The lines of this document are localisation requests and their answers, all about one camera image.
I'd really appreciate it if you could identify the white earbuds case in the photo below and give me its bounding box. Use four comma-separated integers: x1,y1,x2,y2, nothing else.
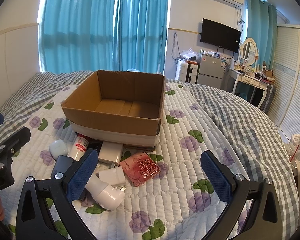
49,139,69,160

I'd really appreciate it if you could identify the white cylindrical bottle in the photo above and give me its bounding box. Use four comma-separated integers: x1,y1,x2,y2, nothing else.
85,174,125,211

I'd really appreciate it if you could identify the white tube red label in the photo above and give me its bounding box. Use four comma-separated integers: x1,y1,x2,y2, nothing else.
68,134,89,161

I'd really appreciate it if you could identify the small white plug charger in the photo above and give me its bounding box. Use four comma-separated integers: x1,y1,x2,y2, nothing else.
97,166,126,189

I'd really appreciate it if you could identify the white square power adapter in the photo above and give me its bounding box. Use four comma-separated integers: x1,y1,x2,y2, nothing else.
98,141,123,166

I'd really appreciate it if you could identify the red floral card case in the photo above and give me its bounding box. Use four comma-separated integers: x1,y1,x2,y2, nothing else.
120,152,160,187

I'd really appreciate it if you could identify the brown cardboard box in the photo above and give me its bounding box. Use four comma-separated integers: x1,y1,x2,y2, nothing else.
61,70,166,148

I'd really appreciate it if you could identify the grey checked bed cover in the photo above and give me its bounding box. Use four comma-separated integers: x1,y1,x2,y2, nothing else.
0,71,299,239

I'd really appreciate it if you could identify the white floral quilted mat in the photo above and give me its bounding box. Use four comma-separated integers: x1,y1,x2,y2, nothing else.
0,82,244,239

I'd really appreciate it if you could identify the white louvered wardrobe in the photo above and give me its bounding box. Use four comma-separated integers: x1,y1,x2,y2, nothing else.
268,24,300,139

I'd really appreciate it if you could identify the teal window curtain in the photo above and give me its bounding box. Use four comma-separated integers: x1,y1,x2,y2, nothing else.
38,0,168,74

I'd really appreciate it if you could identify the white dressing table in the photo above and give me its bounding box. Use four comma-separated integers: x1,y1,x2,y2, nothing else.
229,68,275,109

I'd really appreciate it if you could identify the silver mini fridge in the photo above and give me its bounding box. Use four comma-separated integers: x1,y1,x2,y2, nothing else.
197,55,224,88

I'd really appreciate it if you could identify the white suitcase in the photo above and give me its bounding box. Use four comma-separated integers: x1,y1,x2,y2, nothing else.
175,61,198,83

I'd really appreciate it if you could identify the oval vanity mirror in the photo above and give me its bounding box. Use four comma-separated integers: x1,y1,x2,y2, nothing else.
239,37,258,67

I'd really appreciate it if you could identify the clear plastic bag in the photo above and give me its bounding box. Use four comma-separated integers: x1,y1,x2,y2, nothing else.
180,48,198,61

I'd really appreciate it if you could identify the teal right curtain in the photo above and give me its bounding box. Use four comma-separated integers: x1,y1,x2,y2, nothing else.
245,0,277,69

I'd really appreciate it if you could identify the white bag red string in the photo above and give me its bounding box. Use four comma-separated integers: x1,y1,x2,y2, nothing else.
284,134,300,196

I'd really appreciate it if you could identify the black wall television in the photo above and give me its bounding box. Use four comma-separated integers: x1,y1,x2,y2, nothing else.
200,18,241,53

